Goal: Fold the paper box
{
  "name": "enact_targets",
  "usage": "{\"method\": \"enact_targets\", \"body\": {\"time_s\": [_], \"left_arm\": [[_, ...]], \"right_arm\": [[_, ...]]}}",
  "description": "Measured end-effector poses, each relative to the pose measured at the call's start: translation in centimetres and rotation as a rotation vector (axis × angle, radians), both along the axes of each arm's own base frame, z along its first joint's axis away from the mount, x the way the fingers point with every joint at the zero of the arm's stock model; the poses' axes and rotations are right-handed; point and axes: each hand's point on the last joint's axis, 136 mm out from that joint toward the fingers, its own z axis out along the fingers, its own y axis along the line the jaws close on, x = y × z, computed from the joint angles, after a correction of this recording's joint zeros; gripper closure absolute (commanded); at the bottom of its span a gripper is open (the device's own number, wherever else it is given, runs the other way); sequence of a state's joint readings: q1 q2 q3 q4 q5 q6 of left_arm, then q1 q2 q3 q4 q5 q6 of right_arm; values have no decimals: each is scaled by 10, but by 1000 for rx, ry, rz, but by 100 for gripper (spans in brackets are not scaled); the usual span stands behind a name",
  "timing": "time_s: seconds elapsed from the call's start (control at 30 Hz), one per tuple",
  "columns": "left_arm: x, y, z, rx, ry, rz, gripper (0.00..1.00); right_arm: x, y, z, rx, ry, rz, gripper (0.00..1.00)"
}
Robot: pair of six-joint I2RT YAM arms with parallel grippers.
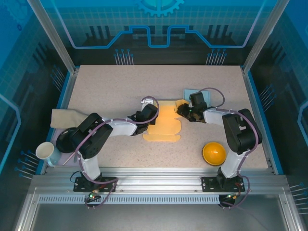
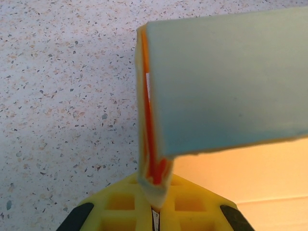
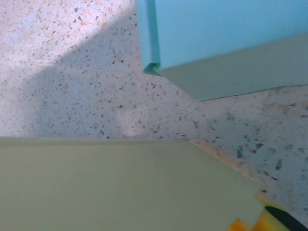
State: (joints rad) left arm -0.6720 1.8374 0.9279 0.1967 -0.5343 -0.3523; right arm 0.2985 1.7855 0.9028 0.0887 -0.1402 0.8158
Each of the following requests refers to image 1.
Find yellow paper box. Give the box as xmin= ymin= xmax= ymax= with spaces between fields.
xmin=143 ymin=99 xmax=191 ymax=143

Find light blue paper box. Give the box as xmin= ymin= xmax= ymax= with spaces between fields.
xmin=183 ymin=88 xmax=212 ymax=107

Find orange bowl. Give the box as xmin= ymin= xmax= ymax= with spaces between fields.
xmin=201 ymin=141 xmax=227 ymax=166

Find beige cloth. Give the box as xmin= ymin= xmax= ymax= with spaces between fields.
xmin=50 ymin=108 xmax=87 ymax=129

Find blue table edge trim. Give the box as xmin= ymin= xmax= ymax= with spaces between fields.
xmin=39 ymin=69 xmax=74 ymax=175
xmin=247 ymin=71 xmax=285 ymax=176

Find black plate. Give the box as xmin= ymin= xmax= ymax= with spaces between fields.
xmin=56 ymin=128 xmax=81 ymax=154

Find lavender mat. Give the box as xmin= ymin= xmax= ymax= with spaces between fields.
xmin=51 ymin=127 xmax=82 ymax=167

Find thin wooden stick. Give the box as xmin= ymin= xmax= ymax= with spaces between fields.
xmin=63 ymin=153 xmax=76 ymax=166

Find grey metal panel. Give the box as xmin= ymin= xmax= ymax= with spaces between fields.
xmin=30 ymin=204 xmax=291 ymax=231

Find white cup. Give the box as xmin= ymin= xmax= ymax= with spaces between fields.
xmin=35 ymin=141 xmax=61 ymax=167

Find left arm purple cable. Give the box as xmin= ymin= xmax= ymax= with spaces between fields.
xmin=69 ymin=96 xmax=160 ymax=210

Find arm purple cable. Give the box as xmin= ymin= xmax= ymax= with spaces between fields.
xmin=199 ymin=87 xmax=263 ymax=210
xmin=69 ymin=96 xmax=160 ymax=210

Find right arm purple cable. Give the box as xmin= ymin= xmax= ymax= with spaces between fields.
xmin=199 ymin=87 xmax=263 ymax=210

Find aluminium side rail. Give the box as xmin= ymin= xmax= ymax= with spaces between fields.
xmin=45 ymin=68 xmax=79 ymax=174
xmin=242 ymin=68 xmax=275 ymax=174

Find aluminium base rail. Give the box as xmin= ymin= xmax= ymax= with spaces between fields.
xmin=31 ymin=167 xmax=289 ymax=196

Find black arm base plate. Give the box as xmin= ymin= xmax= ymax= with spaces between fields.
xmin=201 ymin=176 xmax=246 ymax=193
xmin=73 ymin=176 xmax=118 ymax=193

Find slotted cable duct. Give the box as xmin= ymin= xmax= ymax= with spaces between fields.
xmin=37 ymin=195 xmax=221 ymax=205

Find aluminium frame post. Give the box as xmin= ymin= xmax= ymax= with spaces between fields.
xmin=241 ymin=0 xmax=290 ymax=75
xmin=26 ymin=0 xmax=80 ymax=75

